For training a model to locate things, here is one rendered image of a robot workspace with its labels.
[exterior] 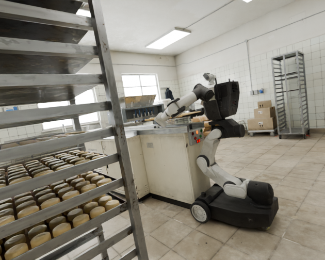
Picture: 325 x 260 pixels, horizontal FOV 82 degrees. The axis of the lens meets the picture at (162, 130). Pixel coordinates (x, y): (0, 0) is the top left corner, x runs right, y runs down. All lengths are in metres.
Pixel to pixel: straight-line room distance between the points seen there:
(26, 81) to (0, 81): 0.05
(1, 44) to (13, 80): 0.09
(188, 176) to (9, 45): 1.71
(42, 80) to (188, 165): 1.56
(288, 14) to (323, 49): 1.13
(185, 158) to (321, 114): 4.13
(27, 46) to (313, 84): 5.35
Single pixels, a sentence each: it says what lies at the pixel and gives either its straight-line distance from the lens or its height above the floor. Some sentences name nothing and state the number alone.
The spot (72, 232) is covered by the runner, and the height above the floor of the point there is 0.79.
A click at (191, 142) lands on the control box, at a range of 1.89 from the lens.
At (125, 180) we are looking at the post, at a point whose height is 0.88.
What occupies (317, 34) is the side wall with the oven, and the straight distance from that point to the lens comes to 5.59.
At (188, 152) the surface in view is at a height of 0.64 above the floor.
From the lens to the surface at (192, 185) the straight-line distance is 2.00.
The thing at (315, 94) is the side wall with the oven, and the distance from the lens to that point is 5.52.
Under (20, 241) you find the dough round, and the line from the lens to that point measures 0.76.
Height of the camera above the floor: 1.10
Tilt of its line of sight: 6 degrees down
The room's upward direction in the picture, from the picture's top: 9 degrees counter-clockwise
